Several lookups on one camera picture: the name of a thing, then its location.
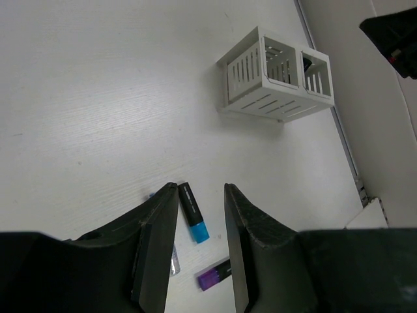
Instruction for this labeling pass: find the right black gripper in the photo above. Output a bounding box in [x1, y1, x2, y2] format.
[359, 7, 416, 79]

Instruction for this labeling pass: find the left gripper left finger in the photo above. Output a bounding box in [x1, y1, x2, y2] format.
[63, 183, 179, 312]

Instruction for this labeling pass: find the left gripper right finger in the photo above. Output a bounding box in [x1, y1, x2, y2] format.
[224, 184, 318, 312]

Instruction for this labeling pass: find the small clear spray bottle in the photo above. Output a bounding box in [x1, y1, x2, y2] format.
[148, 192, 182, 276]

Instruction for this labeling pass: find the purple highlighter marker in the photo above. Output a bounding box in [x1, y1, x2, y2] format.
[196, 258, 231, 291]

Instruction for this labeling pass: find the blue highlighter marker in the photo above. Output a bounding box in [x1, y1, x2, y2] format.
[178, 182, 210, 244]

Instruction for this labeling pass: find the white slotted desk organizer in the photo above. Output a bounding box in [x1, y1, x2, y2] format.
[217, 27, 335, 123]

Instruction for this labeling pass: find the aluminium side rail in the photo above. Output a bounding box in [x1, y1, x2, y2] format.
[295, 0, 370, 208]

